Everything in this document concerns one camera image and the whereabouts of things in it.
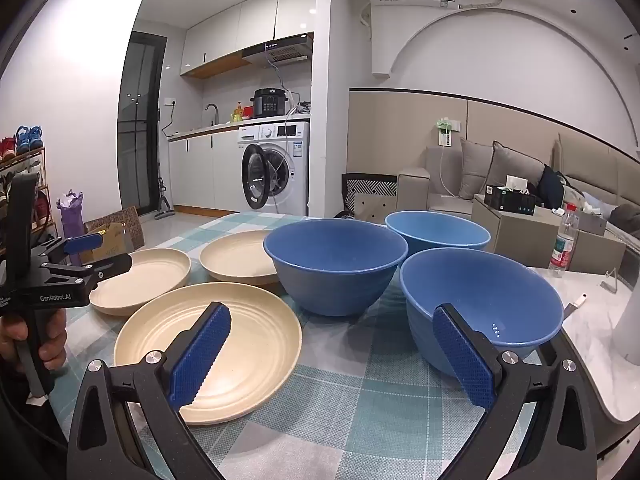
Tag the black glass door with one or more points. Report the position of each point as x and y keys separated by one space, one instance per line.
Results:
x=140 y=135

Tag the grey side cabinet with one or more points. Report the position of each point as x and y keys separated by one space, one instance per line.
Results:
x=520 y=235

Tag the range hood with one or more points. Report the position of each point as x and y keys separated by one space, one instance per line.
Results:
x=280 y=52

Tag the wooden shoe rack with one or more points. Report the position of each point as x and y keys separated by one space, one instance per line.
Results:
x=44 y=170

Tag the small clear stand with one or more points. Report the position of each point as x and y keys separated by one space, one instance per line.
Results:
x=611 y=282

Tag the teal checked tablecloth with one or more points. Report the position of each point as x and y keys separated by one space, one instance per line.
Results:
x=350 y=395

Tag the blue shoes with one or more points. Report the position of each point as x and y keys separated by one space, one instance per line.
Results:
x=27 y=140

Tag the grey floor mop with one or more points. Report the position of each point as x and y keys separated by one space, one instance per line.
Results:
x=164 y=210

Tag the white marble side table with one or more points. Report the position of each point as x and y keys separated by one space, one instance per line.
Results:
x=590 y=350

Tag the wall socket with green charger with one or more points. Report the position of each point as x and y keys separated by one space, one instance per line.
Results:
x=446 y=132

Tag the white upper kitchen cabinets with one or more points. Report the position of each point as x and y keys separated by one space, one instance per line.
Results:
x=250 y=15

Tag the white tissue box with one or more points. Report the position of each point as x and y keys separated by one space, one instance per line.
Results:
x=517 y=183

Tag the blue bowl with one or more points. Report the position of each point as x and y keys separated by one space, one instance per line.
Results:
x=480 y=285
x=340 y=280
x=440 y=232

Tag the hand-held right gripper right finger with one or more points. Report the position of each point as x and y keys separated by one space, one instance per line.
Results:
x=465 y=360

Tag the grey sofa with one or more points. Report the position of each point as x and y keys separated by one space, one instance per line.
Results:
x=412 y=190

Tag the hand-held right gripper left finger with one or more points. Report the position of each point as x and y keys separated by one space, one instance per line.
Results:
x=200 y=360

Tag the black garment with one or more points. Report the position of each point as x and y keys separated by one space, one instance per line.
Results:
x=550 y=185

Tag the white lower kitchen cabinets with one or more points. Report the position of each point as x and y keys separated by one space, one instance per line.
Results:
x=200 y=170

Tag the purple bag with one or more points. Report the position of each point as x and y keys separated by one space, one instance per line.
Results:
x=70 y=220

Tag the black box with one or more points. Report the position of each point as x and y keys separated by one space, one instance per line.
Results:
x=510 y=202

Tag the white washing machine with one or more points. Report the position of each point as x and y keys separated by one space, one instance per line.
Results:
x=295 y=170

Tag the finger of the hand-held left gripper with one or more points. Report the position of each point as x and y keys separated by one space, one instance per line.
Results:
x=82 y=243
x=112 y=262

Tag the black pressure cooker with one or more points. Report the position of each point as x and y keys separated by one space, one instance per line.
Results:
x=269 y=105

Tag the beige plate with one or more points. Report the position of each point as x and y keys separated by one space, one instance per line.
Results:
x=235 y=257
x=150 y=280
x=250 y=330

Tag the person's left hand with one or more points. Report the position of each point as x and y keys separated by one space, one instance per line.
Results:
x=52 y=345

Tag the white kitchen cabinets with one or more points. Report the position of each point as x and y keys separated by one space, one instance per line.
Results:
x=250 y=15
x=200 y=170

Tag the grey cushion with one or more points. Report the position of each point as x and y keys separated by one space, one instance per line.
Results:
x=475 y=170
x=515 y=170

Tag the black kitchen faucet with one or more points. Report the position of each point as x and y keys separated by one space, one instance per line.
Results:
x=216 y=110

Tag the clear water bottle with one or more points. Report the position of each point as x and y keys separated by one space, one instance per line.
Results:
x=562 y=250

